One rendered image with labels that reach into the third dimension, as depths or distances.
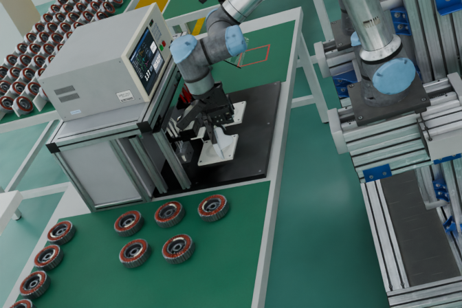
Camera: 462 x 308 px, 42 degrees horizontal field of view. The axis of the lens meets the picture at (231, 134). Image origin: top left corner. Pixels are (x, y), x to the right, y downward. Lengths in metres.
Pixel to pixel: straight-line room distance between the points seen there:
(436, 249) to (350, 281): 0.45
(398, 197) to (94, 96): 1.39
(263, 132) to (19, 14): 4.24
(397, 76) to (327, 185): 1.67
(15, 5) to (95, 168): 4.09
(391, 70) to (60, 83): 1.26
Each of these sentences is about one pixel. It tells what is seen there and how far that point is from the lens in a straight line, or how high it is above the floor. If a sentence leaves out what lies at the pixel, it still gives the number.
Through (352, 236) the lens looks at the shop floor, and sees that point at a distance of 3.00.
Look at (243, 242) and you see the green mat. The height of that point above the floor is 0.75.
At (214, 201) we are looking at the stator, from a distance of 2.24.
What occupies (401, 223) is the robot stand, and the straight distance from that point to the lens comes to 2.70.
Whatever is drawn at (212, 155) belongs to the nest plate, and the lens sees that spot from 2.45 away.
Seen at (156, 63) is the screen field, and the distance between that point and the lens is 2.43.
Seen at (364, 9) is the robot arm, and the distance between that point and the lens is 1.62.
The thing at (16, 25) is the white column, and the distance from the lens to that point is 6.27.
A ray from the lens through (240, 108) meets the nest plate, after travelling 2.66.
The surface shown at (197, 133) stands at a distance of 2.43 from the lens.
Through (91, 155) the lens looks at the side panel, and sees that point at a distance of 2.38.
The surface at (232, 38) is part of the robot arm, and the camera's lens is 1.60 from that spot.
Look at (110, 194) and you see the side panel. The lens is 2.49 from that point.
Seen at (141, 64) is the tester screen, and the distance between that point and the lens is 2.31.
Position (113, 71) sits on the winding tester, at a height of 1.27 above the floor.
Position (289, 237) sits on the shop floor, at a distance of 3.11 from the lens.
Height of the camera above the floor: 2.11
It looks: 32 degrees down
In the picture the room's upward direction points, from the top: 25 degrees counter-clockwise
